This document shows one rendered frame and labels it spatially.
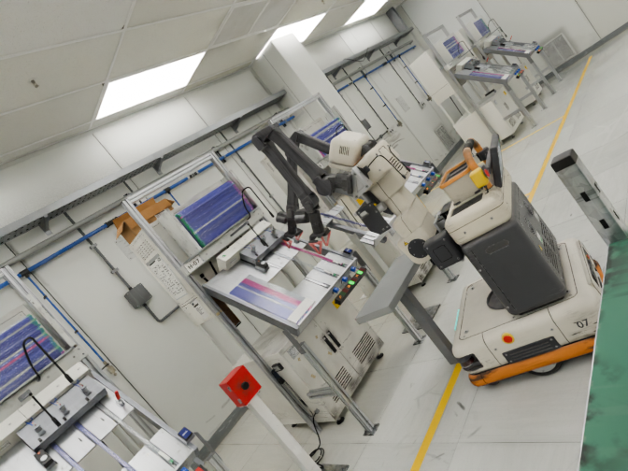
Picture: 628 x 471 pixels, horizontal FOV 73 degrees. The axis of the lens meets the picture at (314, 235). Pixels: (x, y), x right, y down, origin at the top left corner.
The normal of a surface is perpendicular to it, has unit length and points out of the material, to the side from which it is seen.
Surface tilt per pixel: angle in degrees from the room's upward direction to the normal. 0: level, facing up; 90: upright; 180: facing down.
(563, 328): 90
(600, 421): 0
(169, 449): 47
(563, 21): 90
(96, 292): 90
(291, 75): 90
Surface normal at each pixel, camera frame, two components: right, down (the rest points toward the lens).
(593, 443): -0.62, -0.78
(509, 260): -0.38, 0.41
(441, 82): -0.54, 0.51
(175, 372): 0.58, -0.36
